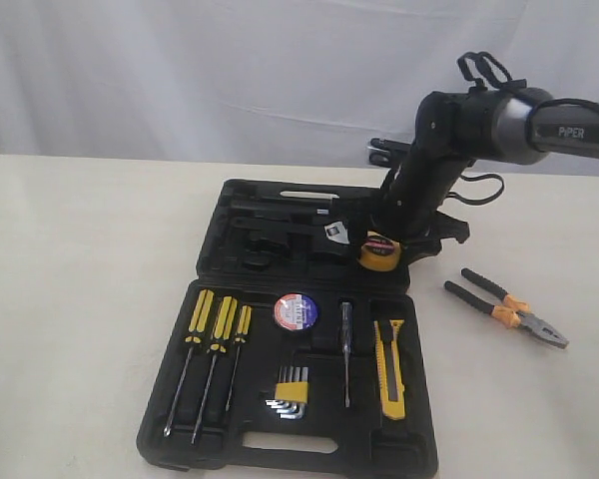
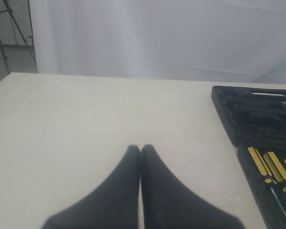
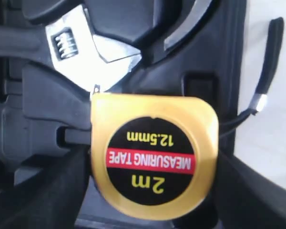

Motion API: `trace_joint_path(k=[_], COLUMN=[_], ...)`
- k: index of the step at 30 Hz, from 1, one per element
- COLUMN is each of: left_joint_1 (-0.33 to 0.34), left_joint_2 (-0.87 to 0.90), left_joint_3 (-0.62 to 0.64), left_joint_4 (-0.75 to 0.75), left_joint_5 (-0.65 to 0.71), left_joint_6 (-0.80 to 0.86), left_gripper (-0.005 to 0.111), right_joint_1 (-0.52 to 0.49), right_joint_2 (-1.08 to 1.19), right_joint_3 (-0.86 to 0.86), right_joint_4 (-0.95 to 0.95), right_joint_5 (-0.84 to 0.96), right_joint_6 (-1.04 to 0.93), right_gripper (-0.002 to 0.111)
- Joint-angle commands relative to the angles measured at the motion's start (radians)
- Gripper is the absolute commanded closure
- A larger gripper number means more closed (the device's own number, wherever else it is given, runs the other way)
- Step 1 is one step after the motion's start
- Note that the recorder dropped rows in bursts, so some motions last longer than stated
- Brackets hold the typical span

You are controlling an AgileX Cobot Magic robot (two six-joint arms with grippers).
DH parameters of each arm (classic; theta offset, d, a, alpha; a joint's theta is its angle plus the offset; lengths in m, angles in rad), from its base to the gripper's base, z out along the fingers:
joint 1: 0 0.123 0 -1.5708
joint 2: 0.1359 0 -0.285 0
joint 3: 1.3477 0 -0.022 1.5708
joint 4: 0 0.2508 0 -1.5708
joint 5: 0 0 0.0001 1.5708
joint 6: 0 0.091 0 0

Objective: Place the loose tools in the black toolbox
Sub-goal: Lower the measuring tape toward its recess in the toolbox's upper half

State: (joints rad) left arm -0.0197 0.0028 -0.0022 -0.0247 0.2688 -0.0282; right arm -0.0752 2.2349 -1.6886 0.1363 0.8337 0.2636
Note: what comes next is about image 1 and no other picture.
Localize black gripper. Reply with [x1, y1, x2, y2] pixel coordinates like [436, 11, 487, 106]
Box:
[328, 194, 470, 268]

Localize silver adjustable wrench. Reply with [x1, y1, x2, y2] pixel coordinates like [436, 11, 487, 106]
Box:
[229, 217, 353, 260]

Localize middle yellow black screwdriver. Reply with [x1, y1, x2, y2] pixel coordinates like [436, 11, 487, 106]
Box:
[191, 296, 238, 445]

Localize large yellow black screwdriver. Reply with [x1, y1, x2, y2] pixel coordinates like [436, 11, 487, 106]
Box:
[163, 288, 215, 437]

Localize clear handle tester screwdriver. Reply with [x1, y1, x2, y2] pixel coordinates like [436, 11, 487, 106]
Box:
[340, 301, 352, 408]

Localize yellow tape measure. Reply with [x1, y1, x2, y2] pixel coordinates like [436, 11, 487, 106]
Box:
[357, 231, 401, 272]

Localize yellow black utility knife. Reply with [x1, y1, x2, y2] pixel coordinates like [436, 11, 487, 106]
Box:
[374, 319, 406, 420]

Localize small yellow black screwdriver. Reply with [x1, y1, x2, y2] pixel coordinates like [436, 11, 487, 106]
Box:
[225, 305, 253, 413]

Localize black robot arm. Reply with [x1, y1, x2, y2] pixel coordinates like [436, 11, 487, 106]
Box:
[338, 87, 599, 262]

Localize black electrical tape roll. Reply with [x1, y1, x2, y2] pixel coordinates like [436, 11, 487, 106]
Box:
[273, 293, 318, 332]

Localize black yellow combination pliers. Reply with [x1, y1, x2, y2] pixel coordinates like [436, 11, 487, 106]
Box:
[443, 267, 570, 349]

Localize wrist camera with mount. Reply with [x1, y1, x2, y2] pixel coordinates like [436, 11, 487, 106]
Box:
[367, 137, 411, 169]

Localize claw hammer black handle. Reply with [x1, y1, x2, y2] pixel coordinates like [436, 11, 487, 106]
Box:
[218, 198, 334, 217]

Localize black plastic tool case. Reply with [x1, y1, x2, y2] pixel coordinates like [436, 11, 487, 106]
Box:
[136, 179, 438, 478]

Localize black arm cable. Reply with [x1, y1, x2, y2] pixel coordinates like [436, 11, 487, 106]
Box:
[446, 52, 599, 206]

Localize hex key set yellow holder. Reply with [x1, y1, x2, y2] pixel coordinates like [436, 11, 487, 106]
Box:
[265, 365, 309, 420]

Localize white backdrop cloth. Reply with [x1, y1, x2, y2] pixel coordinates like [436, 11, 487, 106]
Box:
[0, 1, 599, 167]

